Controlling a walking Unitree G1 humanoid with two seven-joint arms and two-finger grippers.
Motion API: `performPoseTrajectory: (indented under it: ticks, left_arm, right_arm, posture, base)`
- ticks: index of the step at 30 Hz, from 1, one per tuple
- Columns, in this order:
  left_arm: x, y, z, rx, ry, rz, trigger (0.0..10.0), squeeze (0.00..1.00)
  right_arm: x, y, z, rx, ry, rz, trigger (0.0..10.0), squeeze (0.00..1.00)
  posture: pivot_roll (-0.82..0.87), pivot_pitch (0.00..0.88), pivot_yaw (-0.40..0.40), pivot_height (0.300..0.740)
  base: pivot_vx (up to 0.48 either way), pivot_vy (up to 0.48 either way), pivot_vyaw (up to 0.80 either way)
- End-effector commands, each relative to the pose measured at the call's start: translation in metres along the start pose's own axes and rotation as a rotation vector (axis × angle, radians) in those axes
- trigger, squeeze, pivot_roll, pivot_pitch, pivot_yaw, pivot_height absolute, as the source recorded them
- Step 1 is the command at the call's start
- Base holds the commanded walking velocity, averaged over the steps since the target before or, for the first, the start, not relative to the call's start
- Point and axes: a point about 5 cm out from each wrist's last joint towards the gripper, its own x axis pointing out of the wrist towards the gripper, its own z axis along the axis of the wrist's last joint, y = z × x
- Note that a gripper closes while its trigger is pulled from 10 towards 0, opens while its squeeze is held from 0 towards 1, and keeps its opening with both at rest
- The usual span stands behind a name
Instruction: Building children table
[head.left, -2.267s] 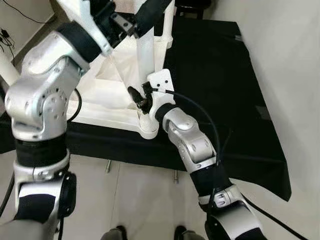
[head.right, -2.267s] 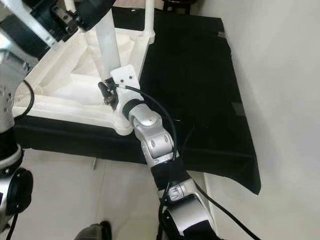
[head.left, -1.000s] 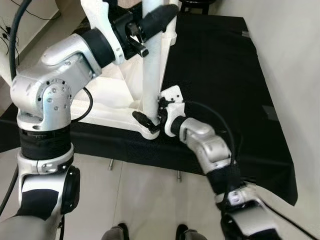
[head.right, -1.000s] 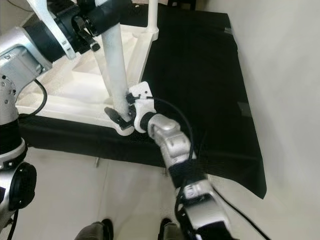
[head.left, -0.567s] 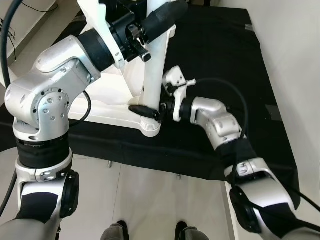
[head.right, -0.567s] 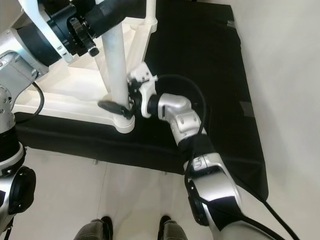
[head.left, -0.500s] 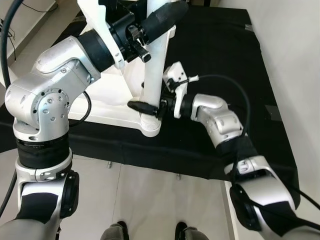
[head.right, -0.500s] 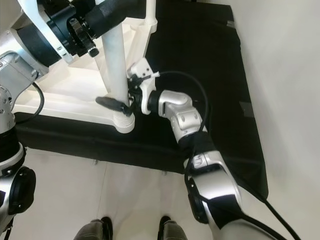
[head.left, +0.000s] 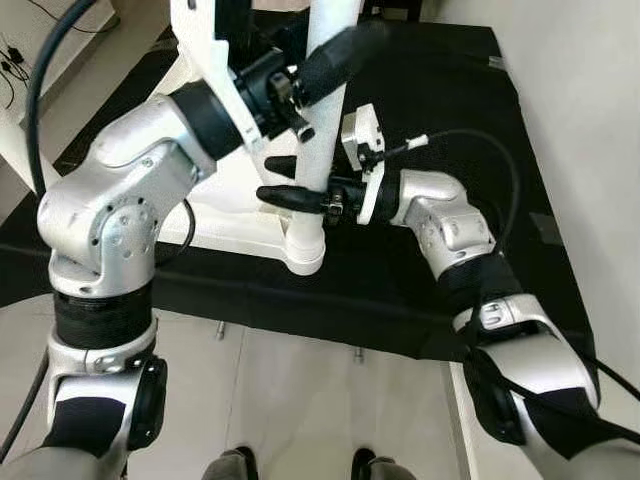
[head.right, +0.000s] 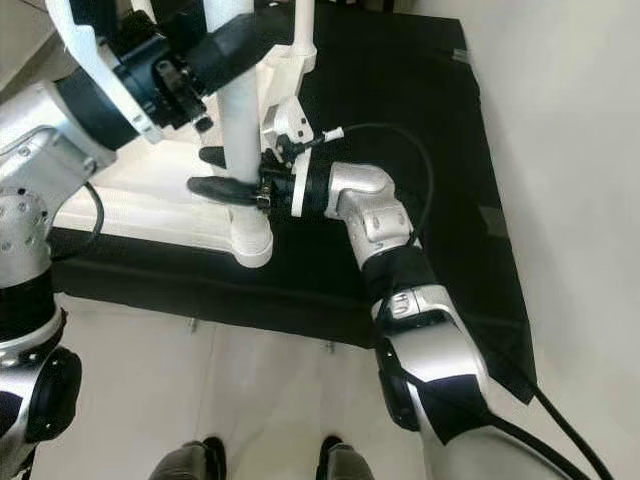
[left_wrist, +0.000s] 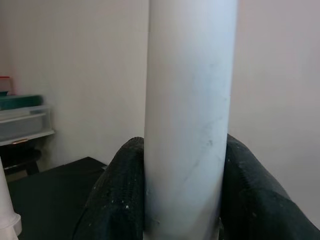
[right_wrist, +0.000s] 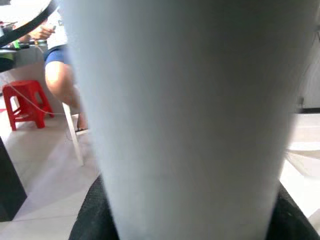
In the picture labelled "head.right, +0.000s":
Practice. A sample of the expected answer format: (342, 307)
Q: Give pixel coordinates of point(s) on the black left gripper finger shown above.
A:
(228, 50)

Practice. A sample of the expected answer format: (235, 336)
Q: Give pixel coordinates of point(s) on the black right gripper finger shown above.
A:
(225, 189)
(213, 155)

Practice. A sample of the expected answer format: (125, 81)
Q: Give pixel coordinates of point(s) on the white plastic table leg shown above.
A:
(245, 140)
(301, 40)

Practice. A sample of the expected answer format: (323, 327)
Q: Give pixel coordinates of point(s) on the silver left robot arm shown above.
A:
(30, 210)

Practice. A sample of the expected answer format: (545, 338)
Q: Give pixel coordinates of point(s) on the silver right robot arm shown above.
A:
(375, 210)

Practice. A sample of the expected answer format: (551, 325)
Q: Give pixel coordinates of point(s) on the white plastic children table top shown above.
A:
(150, 205)

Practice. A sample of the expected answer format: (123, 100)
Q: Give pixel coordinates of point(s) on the black tablecloth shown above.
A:
(360, 120)

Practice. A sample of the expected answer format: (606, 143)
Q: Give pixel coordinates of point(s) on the metal table leg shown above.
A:
(328, 346)
(193, 325)

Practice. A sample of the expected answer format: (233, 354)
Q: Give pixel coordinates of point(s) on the small grey tape piece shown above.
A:
(459, 54)

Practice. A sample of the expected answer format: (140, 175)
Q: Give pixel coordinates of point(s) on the grey robot left foot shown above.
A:
(185, 462)

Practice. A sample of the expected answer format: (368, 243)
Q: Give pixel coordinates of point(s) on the grey robot foot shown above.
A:
(185, 462)
(350, 465)

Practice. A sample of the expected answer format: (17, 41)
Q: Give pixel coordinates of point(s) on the grey robot right foot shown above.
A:
(350, 465)

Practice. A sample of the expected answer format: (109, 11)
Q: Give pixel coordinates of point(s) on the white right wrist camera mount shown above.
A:
(285, 125)

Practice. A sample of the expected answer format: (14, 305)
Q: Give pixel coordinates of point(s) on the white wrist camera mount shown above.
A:
(85, 40)
(285, 125)

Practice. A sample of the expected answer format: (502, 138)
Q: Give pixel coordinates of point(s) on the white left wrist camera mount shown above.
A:
(85, 40)

